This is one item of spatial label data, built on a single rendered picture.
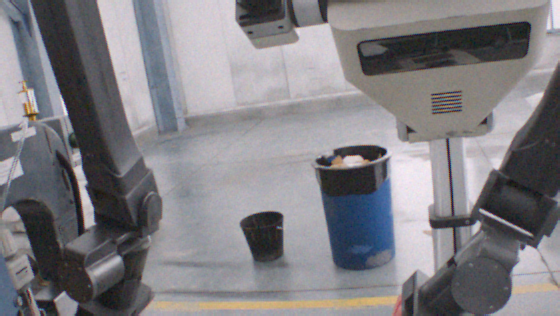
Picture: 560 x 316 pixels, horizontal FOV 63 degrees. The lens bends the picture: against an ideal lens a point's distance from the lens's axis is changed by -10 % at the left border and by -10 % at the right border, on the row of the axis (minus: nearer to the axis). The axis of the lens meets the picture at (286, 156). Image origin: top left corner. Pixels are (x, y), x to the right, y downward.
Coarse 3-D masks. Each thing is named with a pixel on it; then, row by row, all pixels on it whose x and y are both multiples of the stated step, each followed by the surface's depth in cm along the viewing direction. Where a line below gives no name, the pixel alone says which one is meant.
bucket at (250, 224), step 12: (252, 216) 336; (264, 216) 338; (276, 216) 334; (252, 228) 310; (264, 228) 310; (276, 228) 314; (252, 240) 316; (264, 240) 313; (276, 240) 317; (252, 252) 322; (264, 252) 317; (276, 252) 319
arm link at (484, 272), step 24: (480, 216) 49; (552, 216) 46; (504, 240) 44; (528, 240) 47; (480, 264) 42; (504, 264) 41; (456, 288) 43; (480, 288) 43; (504, 288) 41; (480, 312) 43
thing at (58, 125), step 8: (40, 120) 81; (48, 120) 78; (56, 120) 78; (64, 120) 79; (56, 128) 78; (64, 128) 79; (72, 128) 81; (64, 136) 79; (64, 144) 79; (72, 152) 80; (72, 160) 80; (80, 160) 82
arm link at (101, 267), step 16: (144, 208) 57; (160, 208) 60; (96, 224) 59; (112, 224) 59; (128, 224) 60; (144, 224) 58; (80, 240) 55; (96, 240) 55; (112, 240) 56; (64, 256) 53; (80, 256) 52; (96, 256) 54; (112, 256) 56; (64, 272) 54; (80, 272) 53; (96, 272) 53; (112, 272) 55; (64, 288) 54; (80, 288) 53; (96, 288) 53
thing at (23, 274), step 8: (0, 232) 58; (8, 232) 58; (0, 240) 57; (8, 240) 58; (8, 248) 58; (16, 248) 59; (8, 256) 58; (16, 256) 60; (24, 256) 60; (8, 264) 57; (16, 264) 58; (24, 264) 60; (16, 272) 58; (24, 272) 59; (32, 272) 61; (16, 280) 58; (24, 280) 59; (16, 288) 58; (24, 288) 59
